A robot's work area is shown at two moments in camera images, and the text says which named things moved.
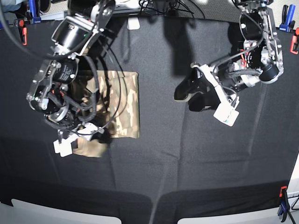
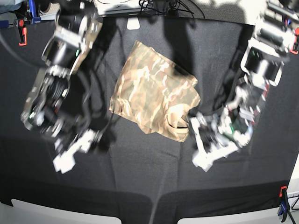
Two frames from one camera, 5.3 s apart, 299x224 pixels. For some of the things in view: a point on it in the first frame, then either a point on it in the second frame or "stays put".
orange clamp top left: (19, 24) stays put
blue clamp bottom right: (284, 205) stays put
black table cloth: (186, 164) stays put
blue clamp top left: (32, 8) stays put
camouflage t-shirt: (117, 94) → (152, 91)
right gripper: (197, 81) → (213, 145)
